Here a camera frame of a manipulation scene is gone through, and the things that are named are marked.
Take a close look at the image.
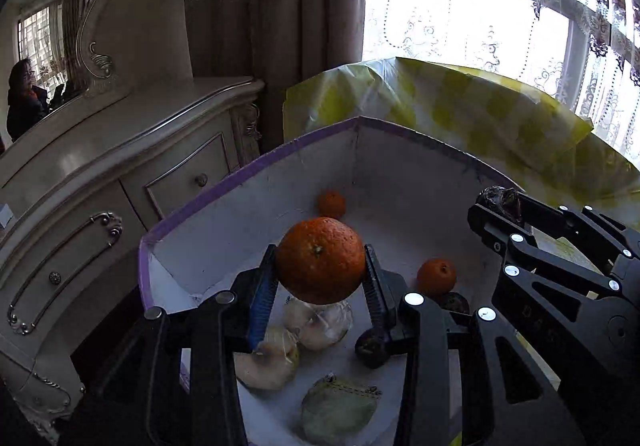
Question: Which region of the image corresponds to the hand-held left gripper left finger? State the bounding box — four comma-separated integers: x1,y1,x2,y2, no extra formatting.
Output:
75,243,280,446

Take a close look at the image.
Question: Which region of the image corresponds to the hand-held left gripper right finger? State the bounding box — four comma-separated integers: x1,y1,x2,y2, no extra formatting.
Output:
362,243,586,446

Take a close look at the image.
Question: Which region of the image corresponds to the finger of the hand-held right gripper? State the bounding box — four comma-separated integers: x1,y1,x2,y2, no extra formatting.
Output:
517,192,640,277
467,203,626,313

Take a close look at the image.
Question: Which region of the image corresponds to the dark round fruit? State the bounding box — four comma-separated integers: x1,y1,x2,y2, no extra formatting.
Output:
476,186,521,222
354,330,392,370
435,292,471,316

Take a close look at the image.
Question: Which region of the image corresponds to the large orange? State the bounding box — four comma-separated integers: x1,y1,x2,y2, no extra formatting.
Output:
275,217,367,306

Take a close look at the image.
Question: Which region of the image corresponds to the small orange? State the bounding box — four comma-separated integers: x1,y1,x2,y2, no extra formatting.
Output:
316,191,347,220
416,257,458,297

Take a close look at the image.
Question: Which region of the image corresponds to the purple and white cardboard box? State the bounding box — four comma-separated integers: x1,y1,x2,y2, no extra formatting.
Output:
138,116,526,446

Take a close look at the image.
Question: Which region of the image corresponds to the yellow checked tablecloth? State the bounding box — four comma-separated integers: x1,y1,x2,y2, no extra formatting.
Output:
282,57,640,267

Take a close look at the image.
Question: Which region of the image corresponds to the cream ornate dresser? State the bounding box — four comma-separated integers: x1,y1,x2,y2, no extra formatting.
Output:
0,76,266,444

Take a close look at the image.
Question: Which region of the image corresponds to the floral lace sheer curtain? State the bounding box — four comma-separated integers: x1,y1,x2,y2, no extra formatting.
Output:
362,0,640,167

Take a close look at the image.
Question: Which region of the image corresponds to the brown patterned drape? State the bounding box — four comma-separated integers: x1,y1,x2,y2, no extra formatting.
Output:
184,0,368,162

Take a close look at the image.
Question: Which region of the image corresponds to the cream framed mirror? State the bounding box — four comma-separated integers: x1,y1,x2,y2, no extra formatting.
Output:
0,0,197,157

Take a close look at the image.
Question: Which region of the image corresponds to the window frame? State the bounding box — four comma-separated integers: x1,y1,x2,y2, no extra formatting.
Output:
365,0,640,117

